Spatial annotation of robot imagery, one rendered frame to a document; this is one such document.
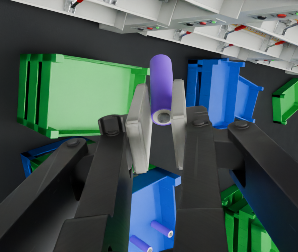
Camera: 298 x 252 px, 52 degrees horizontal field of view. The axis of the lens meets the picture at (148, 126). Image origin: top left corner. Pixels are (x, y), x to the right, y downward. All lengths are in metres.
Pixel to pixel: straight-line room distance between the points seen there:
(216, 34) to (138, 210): 0.60
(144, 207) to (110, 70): 0.40
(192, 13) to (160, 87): 0.56
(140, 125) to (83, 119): 0.73
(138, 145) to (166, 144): 1.19
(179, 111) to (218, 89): 1.27
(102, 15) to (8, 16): 0.26
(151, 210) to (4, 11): 0.66
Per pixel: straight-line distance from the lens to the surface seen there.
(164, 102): 0.21
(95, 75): 0.88
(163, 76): 0.23
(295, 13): 0.69
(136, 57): 1.18
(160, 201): 0.79
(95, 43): 1.08
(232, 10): 0.70
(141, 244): 0.75
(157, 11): 0.85
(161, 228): 0.78
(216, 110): 1.43
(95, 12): 0.97
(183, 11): 0.79
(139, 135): 0.15
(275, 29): 0.92
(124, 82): 0.94
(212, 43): 1.34
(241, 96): 1.74
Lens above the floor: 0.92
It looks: 47 degrees down
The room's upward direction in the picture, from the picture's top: 105 degrees clockwise
